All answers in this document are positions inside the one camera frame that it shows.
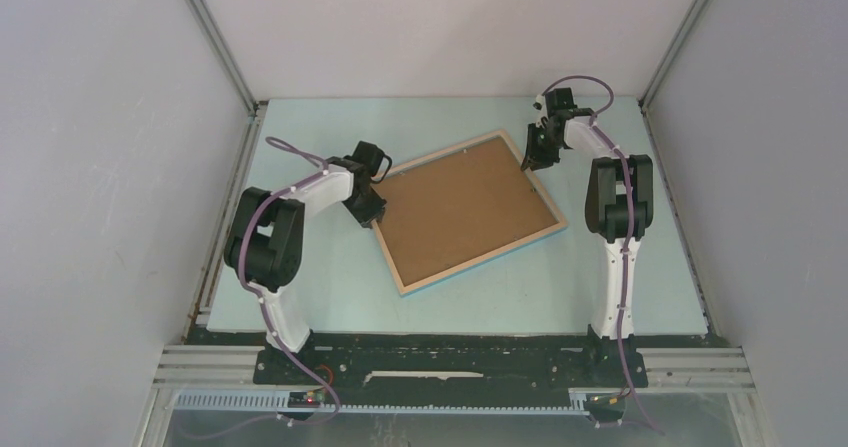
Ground wooden picture frame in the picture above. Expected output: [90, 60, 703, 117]
[369, 129, 569, 297]

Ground right corner aluminium rail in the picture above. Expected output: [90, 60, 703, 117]
[639, 0, 712, 113]

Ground brown frame backing board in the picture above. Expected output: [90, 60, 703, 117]
[372, 130, 568, 296]

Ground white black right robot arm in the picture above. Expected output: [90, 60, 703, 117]
[521, 88, 654, 341]

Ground corner aluminium rail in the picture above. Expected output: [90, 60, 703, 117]
[168, 0, 261, 117]
[639, 0, 712, 113]

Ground white cable duct strip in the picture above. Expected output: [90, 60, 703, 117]
[172, 389, 588, 415]

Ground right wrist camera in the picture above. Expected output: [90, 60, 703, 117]
[532, 94, 547, 118]

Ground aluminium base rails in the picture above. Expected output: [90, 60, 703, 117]
[135, 334, 770, 446]

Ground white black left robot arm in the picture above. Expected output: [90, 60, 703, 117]
[223, 136, 393, 384]

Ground left corner aluminium rail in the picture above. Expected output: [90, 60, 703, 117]
[168, 0, 261, 117]

